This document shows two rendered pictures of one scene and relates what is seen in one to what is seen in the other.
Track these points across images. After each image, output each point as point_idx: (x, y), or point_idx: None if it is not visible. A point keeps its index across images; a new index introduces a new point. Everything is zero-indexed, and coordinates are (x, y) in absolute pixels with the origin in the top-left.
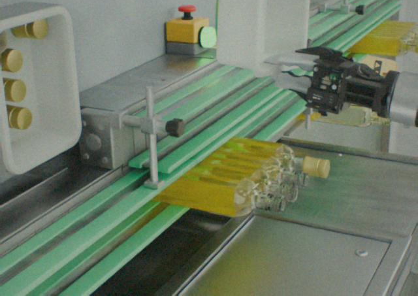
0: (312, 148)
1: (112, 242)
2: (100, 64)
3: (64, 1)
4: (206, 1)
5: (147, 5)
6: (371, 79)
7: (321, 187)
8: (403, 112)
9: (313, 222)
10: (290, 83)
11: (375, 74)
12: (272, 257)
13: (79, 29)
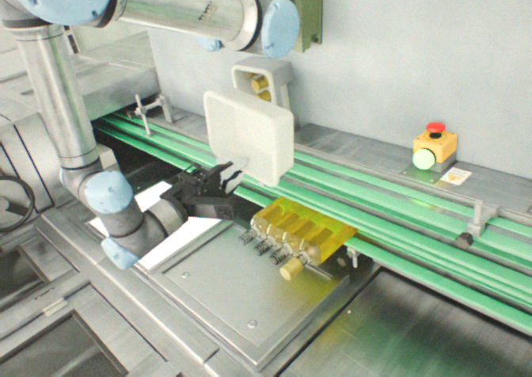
0: None
1: (261, 191)
2: (348, 121)
3: (319, 71)
4: (525, 142)
5: (406, 104)
6: (183, 196)
7: (409, 355)
8: (156, 216)
9: (302, 306)
10: None
11: (192, 200)
12: (268, 276)
13: (330, 92)
